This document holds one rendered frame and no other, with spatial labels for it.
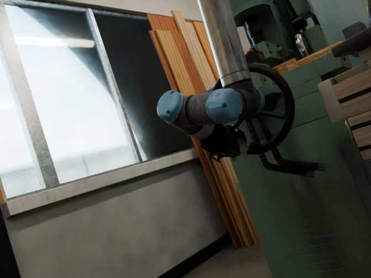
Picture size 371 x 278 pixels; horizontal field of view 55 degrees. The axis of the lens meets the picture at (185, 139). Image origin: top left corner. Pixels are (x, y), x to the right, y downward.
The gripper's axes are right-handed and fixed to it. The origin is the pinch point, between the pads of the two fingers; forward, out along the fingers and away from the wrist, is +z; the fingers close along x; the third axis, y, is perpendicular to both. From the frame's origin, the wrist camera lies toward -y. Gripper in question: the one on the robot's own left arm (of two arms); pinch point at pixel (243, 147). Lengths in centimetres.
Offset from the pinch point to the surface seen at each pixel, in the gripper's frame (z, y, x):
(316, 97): 16.5, -18.7, 19.5
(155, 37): 70, -169, -113
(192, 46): 111, -183, -105
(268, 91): 4.9, -19.9, 8.3
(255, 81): 2.6, -24.1, 5.2
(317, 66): 11.9, -26.8, 23.3
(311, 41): 32, -55, 18
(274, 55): 21, -47, 6
